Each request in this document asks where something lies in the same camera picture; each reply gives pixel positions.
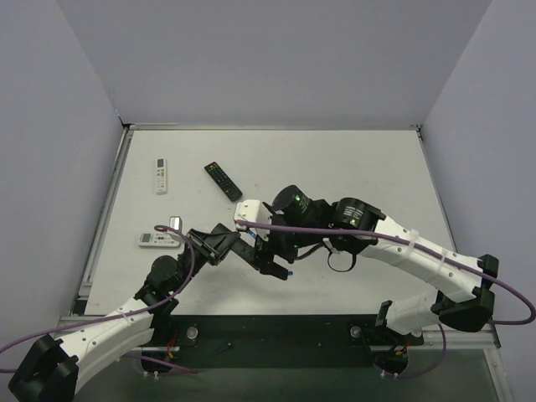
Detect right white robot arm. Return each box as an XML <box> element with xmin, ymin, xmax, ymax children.
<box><xmin>234</xmin><ymin>185</ymin><xmax>498</xmax><ymax>335</ymax></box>

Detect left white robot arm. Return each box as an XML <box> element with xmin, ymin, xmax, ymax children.
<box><xmin>8</xmin><ymin>225</ymin><xmax>240</xmax><ymax>401</ymax></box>

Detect white remote lying sideways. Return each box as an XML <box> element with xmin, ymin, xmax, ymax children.
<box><xmin>137</xmin><ymin>232</ymin><xmax>181</xmax><ymax>249</ymax></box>

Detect black TV remote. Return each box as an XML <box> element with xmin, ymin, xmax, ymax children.
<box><xmin>204</xmin><ymin>162</ymin><xmax>243</xmax><ymax>203</ymax></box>

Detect white air conditioner remote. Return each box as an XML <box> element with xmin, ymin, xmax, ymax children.
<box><xmin>153</xmin><ymin>158</ymin><xmax>168</xmax><ymax>195</ymax></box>

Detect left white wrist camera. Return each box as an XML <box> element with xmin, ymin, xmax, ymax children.
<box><xmin>169</xmin><ymin>215</ymin><xmax>183</xmax><ymax>231</ymax></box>

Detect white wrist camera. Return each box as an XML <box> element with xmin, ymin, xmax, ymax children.
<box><xmin>233</xmin><ymin>199</ymin><xmax>271</xmax><ymax>231</ymax></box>
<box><xmin>169</xmin><ymin>215</ymin><xmax>183</xmax><ymax>231</ymax></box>

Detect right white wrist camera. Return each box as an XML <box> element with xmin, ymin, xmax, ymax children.
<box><xmin>233</xmin><ymin>199</ymin><xmax>271</xmax><ymax>231</ymax></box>

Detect aluminium frame rail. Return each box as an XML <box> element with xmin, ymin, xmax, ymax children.
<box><xmin>53</xmin><ymin>315</ymin><xmax>502</xmax><ymax>350</ymax></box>

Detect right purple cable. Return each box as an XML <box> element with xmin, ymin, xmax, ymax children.
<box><xmin>232</xmin><ymin>217</ymin><xmax>536</xmax><ymax>380</ymax></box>

